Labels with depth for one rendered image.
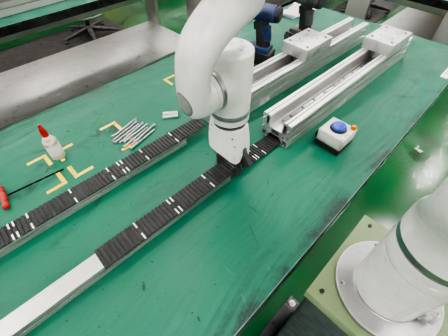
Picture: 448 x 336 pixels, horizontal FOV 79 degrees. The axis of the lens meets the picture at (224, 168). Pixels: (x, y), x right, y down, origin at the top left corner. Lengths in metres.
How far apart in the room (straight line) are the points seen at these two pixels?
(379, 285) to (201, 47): 0.47
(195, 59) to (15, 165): 0.67
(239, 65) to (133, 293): 0.48
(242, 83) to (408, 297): 0.43
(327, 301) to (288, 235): 0.16
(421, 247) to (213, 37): 0.39
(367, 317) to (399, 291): 0.11
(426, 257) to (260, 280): 0.31
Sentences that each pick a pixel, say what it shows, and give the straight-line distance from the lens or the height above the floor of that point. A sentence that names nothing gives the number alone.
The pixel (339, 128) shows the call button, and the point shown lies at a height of 0.85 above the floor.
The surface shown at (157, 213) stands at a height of 0.81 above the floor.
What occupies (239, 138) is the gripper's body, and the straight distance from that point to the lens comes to 0.59.
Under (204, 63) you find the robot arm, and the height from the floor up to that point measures 1.15.
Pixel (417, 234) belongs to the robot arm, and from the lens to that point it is 0.44.
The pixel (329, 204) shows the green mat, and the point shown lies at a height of 0.78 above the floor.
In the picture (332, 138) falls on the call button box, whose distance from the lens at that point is 0.83.
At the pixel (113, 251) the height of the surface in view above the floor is 0.81.
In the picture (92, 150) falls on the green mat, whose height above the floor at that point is 0.78.
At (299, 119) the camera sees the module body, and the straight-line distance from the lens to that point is 0.81.
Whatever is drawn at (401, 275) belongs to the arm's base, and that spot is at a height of 0.96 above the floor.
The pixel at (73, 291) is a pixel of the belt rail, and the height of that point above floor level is 0.80.
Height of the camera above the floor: 1.36
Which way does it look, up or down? 49 degrees down
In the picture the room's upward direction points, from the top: straight up
